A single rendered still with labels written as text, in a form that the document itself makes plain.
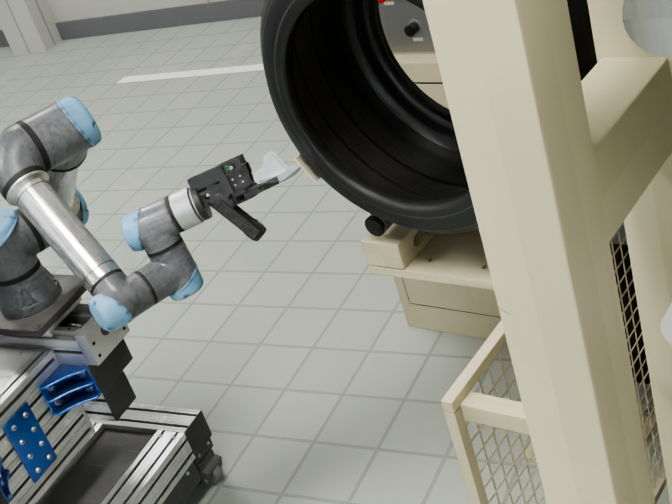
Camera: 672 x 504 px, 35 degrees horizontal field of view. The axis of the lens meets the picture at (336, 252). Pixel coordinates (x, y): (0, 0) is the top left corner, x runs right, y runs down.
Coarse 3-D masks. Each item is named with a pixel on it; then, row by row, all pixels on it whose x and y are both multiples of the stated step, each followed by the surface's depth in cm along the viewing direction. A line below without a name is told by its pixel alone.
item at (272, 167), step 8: (264, 160) 200; (272, 160) 200; (264, 168) 201; (272, 168) 201; (280, 168) 201; (296, 168) 201; (256, 176) 201; (264, 176) 201; (272, 176) 201; (280, 176) 200; (288, 176) 201
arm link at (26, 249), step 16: (0, 224) 245; (16, 224) 247; (32, 224) 249; (0, 240) 244; (16, 240) 247; (32, 240) 249; (0, 256) 246; (16, 256) 247; (32, 256) 251; (0, 272) 248; (16, 272) 249
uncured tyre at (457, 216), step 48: (288, 0) 179; (336, 0) 207; (576, 0) 169; (288, 48) 186; (336, 48) 212; (384, 48) 213; (576, 48) 168; (288, 96) 192; (336, 96) 212; (384, 96) 217; (336, 144) 209; (384, 144) 214; (432, 144) 216; (384, 192) 195; (432, 192) 207
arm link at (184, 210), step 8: (176, 192) 203; (184, 192) 202; (176, 200) 202; (184, 200) 201; (192, 200) 201; (176, 208) 201; (184, 208) 201; (192, 208) 201; (176, 216) 201; (184, 216) 201; (192, 216) 202; (200, 216) 203; (184, 224) 202; (192, 224) 203
